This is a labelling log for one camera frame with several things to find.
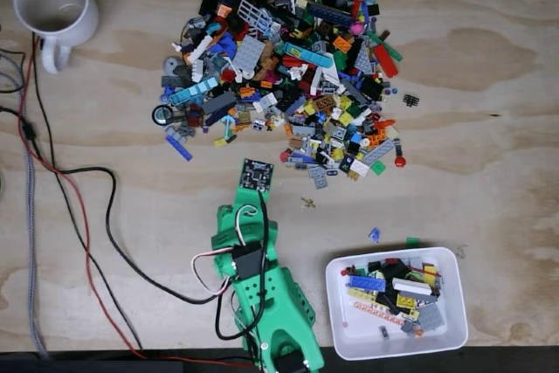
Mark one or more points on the dark grey Lego brick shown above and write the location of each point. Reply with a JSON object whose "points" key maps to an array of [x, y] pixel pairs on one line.
{"points": [[218, 103]]}

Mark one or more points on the red round Lego piece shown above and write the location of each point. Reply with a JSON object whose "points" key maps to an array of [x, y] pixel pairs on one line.
{"points": [[399, 161]]}

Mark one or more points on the long grey Lego plate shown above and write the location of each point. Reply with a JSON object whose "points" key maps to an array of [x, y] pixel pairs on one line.
{"points": [[378, 152]]}

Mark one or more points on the black grille Lego piece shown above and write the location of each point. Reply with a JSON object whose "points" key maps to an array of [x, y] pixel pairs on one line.
{"points": [[409, 100]]}

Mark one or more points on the pink Lego beam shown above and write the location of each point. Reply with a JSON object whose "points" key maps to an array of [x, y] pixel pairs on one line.
{"points": [[377, 309]]}

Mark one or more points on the grey square Lego plate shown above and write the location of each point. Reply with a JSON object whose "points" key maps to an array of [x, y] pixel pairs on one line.
{"points": [[432, 316]]}

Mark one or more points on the small blue Lego slope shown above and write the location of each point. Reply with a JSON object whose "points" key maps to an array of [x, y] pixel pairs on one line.
{"points": [[374, 235]]}

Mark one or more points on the small tan Lego piece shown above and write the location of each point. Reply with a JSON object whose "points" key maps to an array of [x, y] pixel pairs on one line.
{"points": [[308, 202]]}

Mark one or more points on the orange Lego brick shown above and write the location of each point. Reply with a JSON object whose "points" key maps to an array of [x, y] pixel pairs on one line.
{"points": [[342, 43]]}

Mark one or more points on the orange Lego cone piece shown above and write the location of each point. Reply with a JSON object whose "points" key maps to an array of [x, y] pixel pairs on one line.
{"points": [[384, 123]]}

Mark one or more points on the black camera circuit board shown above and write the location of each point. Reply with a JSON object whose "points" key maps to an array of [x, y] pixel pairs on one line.
{"points": [[257, 175]]}

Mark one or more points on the black Lego wheel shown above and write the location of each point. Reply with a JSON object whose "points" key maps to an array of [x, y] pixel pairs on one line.
{"points": [[161, 114]]}

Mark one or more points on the light blue Lego brick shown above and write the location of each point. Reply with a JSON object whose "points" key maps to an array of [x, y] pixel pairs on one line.
{"points": [[193, 91]]}

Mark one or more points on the pink Lego ball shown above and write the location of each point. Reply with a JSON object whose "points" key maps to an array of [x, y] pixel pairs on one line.
{"points": [[358, 28]]}

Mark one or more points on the white plastic bin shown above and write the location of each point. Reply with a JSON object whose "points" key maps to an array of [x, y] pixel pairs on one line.
{"points": [[395, 338]]}

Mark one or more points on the long thin blue Lego plate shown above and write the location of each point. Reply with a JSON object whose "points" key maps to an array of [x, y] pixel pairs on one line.
{"points": [[179, 147]]}

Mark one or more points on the long white Lego brick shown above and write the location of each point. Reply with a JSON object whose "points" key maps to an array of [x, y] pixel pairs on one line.
{"points": [[412, 286]]}

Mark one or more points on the long red Lego brick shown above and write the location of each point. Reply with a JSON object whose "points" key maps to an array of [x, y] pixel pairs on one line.
{"points": [[385, 61]]}

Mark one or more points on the grey round Lego dish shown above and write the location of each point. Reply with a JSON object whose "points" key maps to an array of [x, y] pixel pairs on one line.
{"points": [[171, 64]]}

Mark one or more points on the white ceramic mug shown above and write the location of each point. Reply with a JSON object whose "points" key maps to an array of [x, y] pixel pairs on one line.
{"points": [[54, 4]]}

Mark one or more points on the long light blue Lego piece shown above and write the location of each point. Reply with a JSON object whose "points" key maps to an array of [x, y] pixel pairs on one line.
{"points": [[305, 55]]}

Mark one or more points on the tiny grey Lego piece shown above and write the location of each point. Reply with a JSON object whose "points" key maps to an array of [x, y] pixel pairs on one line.
{"points": [[384, 331]]}

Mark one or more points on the green flat Lego tile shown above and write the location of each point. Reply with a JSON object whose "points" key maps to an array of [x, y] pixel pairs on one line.
{"points": [[412, 241]]}

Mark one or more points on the small grey Lego plate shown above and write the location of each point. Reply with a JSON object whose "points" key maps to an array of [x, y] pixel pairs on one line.
{"points": [[317, 177]]}

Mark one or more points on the yellow printed Lego brick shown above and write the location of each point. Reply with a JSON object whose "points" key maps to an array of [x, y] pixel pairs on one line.
{"points": [[406, 301]]}

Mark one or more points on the green square Lego plate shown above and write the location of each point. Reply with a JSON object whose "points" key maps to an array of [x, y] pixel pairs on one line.
{"points": [[378, 167]]}

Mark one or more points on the large grey Lego plate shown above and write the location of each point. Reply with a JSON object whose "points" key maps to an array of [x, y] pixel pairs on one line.
{"points": [[248, 52]]}

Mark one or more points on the long dark blue Lego plate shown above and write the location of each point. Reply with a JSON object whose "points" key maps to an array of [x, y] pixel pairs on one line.
{"points": [[329, 15]]}

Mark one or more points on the white Lego plate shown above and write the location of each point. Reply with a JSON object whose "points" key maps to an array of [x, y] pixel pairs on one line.
{"points": [[359, 167]]}

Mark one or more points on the white lattice Lego fence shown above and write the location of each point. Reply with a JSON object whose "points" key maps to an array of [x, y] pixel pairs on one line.
{"points": [[253, 12]]}

